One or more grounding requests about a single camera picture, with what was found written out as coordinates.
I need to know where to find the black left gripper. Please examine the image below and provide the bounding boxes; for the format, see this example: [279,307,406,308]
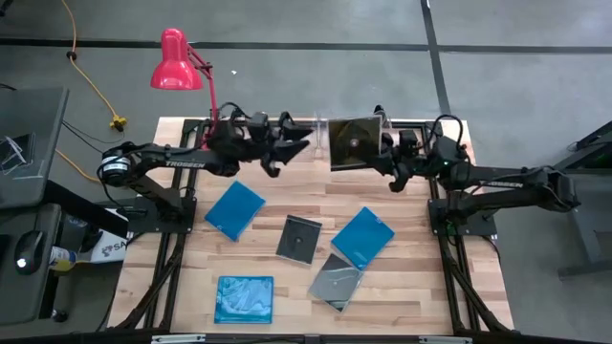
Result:
[209,118,315,179]

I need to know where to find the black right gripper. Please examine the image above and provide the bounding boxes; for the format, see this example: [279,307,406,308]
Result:
[380,127,434,193]

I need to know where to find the clear jewel case black tray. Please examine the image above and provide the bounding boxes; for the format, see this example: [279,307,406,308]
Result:
[307,252,364,314]
[327,116,383,172]
[275,214,323,267]

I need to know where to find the plain blue jewel case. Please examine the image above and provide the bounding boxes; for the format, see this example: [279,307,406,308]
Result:
[204,180,267,243]
[330,205,396,272]

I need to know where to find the blue jewel case white pattern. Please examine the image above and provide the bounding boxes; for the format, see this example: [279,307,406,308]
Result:
[213,275,275,325]

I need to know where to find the red desk lamp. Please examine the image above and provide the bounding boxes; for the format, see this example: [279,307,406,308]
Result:
[149,27,222,149]

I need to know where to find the white cardboard box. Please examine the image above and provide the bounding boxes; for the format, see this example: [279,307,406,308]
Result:
[88,228,129,265]

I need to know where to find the black desk stand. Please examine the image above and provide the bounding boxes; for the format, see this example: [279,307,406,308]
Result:
[557,118,612,281]

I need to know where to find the yellow blue can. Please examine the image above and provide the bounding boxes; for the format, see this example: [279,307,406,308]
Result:
[47,246,77,272]

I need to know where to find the black computer mouse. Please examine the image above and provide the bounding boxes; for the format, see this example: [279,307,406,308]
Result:
[12,229,45,276]

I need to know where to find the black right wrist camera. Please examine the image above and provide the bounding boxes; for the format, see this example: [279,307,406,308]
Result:
[399,128,420,154]

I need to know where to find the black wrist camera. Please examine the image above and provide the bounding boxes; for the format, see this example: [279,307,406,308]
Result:
[399,128,420,154]
[248,112,272,142]

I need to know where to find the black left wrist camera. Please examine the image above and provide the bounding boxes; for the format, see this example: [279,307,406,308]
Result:
[248,112,272,142]

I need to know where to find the black table frame rails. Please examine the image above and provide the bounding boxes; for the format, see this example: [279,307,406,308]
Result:
[107,118,515,344]

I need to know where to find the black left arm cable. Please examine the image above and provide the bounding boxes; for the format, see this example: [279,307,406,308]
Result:
[217,100,250,125]

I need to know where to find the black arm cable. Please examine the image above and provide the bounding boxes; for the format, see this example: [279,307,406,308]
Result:
[217,100,250,125]
[432,113,466,144]

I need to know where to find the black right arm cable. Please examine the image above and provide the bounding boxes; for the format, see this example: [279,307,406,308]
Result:
[432,113,466,144]

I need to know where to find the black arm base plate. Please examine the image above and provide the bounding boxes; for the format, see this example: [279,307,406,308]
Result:
[121,195,197,235]
[427,198,498,238]

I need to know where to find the yellow extension cord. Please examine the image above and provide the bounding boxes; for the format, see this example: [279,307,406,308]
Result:
[55,0,129,183]

